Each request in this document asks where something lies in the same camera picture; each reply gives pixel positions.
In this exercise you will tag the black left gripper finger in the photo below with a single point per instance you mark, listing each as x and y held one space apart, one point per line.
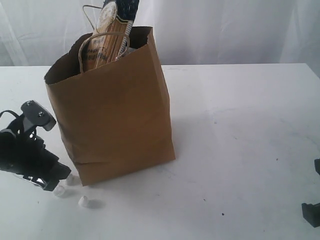
57 173

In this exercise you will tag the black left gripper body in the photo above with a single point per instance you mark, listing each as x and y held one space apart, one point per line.
25 155

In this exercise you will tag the white candy piece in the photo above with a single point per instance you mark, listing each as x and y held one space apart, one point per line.
60 192
72 180
84 201

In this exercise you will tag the spaghetti packet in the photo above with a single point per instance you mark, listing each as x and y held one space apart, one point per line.
110 38

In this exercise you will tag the brown paper bag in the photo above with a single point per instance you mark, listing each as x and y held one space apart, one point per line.
115 119

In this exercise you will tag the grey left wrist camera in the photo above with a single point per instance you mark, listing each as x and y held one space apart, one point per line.
35 115

